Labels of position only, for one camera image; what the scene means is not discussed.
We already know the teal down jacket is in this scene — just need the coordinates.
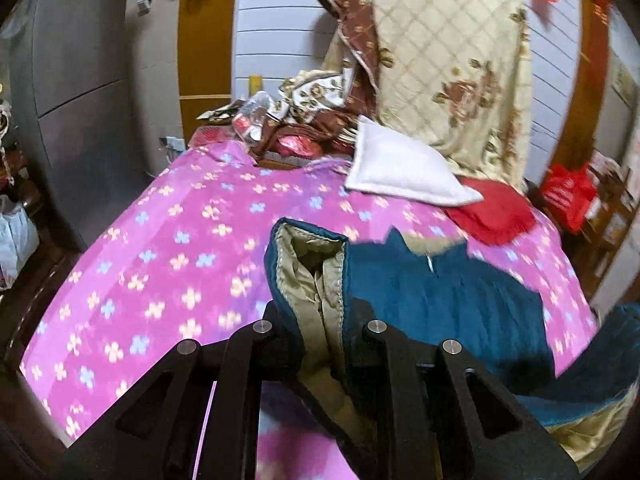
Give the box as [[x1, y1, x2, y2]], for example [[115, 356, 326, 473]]
[[265, 218, 639, 479]]

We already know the pink floral bed sheet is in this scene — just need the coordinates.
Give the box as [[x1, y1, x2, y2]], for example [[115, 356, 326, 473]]
[[20, 141, 597, 479]]

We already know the red cushion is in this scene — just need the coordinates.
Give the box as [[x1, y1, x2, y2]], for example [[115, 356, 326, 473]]
[[444, 177, 536, 246]]

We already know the wooden shelf rack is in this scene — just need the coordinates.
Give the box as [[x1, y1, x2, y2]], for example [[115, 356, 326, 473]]
[[570, 151, 639, 300]]

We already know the white plastic bag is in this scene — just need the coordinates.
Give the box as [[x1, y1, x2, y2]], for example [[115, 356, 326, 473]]
[[0, 195, 39, 290]]

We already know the white pillow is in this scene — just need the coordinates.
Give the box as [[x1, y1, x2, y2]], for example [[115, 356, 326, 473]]
[[345, 116, 484, 207]]

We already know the red plastic bag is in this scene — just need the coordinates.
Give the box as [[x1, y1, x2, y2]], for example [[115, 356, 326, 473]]
[[540, 164, 597, 234]]

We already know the brown floral bedding pile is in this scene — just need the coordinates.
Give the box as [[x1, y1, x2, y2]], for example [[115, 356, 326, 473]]
[[198, 0, 378, 165]]

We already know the cream floral quilt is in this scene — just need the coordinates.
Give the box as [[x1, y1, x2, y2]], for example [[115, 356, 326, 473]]
[[319, 0, 534, 194]]

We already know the grey refrigerator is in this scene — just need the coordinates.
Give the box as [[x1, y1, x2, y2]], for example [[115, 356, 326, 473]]
[[1, 0, 149, 250]]

